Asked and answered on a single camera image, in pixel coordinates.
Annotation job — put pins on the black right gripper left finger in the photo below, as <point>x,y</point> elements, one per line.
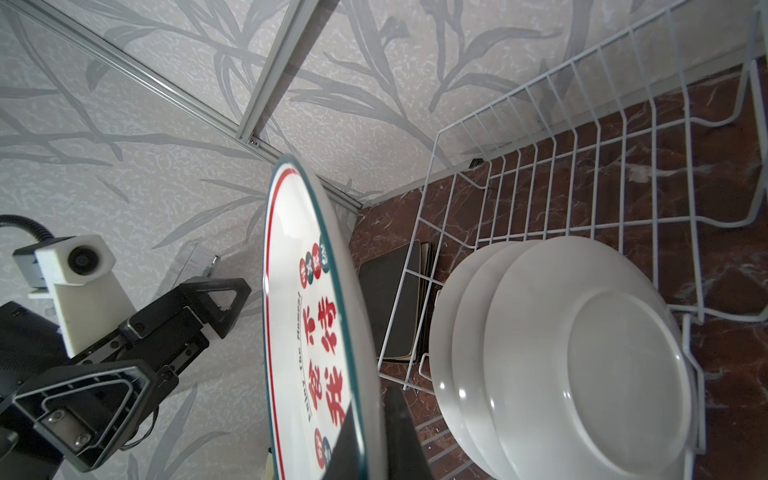
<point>343,459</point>

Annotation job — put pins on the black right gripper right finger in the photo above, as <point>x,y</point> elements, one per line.
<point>405,457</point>

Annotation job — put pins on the white wire dish rack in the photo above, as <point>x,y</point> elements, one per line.
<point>674,177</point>

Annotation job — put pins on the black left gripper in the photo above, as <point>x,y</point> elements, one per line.
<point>85,409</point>

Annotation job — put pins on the white round plate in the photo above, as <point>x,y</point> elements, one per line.
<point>440,348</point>
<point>583,368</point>
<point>318,346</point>
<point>477,278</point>

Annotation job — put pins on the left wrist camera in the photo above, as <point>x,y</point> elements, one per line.
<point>76,273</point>

